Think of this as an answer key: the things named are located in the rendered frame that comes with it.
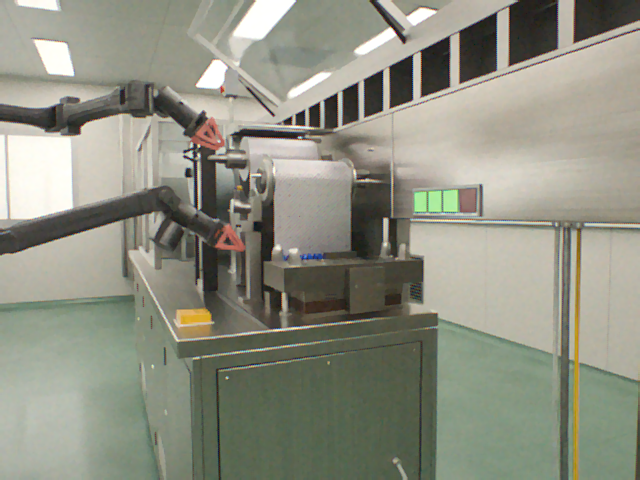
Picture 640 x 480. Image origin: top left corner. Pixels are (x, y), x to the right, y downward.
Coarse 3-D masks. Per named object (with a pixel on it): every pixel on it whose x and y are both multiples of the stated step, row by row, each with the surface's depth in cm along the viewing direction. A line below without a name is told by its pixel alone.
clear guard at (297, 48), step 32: (224, 0) 171; (256, 0) 160; (288, 0) 151; (320, 0) 142; (352, 0) 134; (224, 32) 194; (256, 32) 180; (288, 32) 167; (320, 32) 157; (352, 32) 147; (384, 32) 139; (256, 64) 204; (288, 64) 188; (320, 64) 175; (288, 96) 215
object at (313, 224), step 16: (288, 208) 134; (304, 208) 136; (320, 208) 138; (336, 208) 140; (288, 224) 134; (304, 224) 136; (320, 224) 138; (336, 224) 140; (288, 240) 134; (304, 240) 136; (320, 240) 138; (336, 240) 140
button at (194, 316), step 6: (180, 312) 114; (186, 312) 114; (192, 312) 114; (198, 312) 114; (204, 312) 114; (180, 318) 111; (186, 318) 111; (192, 318) 111; (198, 318) 112; (204, 318) 112; (180, 324) 111; (186, 324) 111
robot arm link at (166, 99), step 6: (162, 90) 120; (168, 90) 121; (156, 96) 120; (162, 96) 120; (168, 96) 121; (174, 96) 122; (156, 102) 121; (162, 102) 121; (168, 102) 121; (174, 102) 121; (162, 108) 122; (168, 108) 122; (174, 108) 123
